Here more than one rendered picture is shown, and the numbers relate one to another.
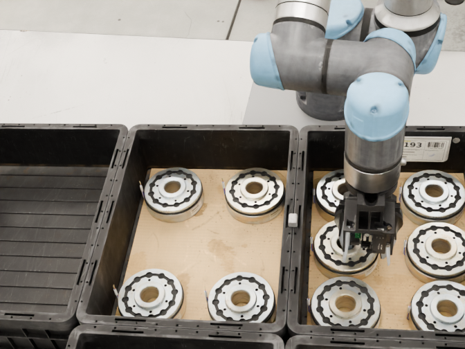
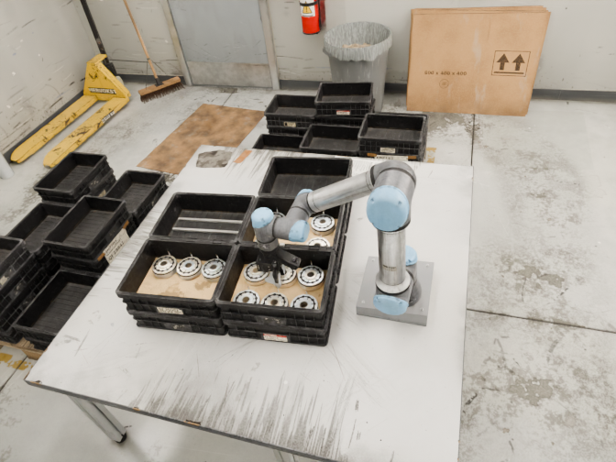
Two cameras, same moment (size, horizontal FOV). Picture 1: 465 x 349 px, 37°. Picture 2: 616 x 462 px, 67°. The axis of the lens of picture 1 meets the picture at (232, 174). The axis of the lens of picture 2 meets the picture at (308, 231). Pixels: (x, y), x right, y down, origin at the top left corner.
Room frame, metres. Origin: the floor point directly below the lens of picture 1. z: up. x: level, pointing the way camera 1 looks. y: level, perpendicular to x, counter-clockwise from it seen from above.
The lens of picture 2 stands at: (0.84, -1.35, 2.22)
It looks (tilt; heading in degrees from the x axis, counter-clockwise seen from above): 44 degrees down; 94
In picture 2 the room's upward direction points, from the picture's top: 8 degrees counter-clockwise
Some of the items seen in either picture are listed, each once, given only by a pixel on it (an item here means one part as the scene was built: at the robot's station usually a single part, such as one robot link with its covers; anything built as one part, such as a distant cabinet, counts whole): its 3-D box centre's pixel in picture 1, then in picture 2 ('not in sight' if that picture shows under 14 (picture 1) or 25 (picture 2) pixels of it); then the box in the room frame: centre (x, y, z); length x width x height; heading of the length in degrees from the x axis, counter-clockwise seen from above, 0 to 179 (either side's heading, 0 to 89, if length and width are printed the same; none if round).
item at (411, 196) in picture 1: (433, 193); (303, 305); (0.72, -0.33, 0.86); 0.10 x 0.10 x 0.01
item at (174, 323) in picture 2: not in sight; (189, 294); (0.24, -0.14, 0.76); 0.40 x 0.30 x 0.12; 167
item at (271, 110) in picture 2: not in sight; (296, 124); (0.67, 1.85, 0.31); 0.40 x 0.30 x 0.34; 162
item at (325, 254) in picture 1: (346, 244); (283, 273); (0.65, -0.16, 0.86); 0.10 x 0.10 x 0.01
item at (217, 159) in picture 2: not in sight; (213, 158); (0.21, 0.91, 0.71); 0.22 x 0.19 x 0.01; 162
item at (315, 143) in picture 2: not in sight; (334, 157); (0.93, 1.35, 0.31); 0.40 x 0.30 x 0.34; 162
